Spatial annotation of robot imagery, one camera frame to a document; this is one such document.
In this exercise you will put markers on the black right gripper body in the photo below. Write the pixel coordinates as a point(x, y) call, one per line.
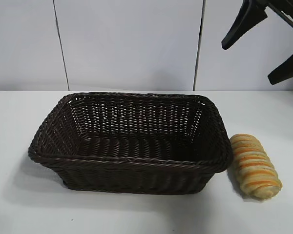
point(290, 12)

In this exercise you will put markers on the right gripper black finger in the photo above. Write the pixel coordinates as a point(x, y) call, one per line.
point(249, 19)
point(290, 68)

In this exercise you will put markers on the long striped bread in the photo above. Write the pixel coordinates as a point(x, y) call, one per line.
point(255, 165)

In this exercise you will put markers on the dark brown woven basket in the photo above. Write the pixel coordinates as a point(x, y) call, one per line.
point(131, 168)

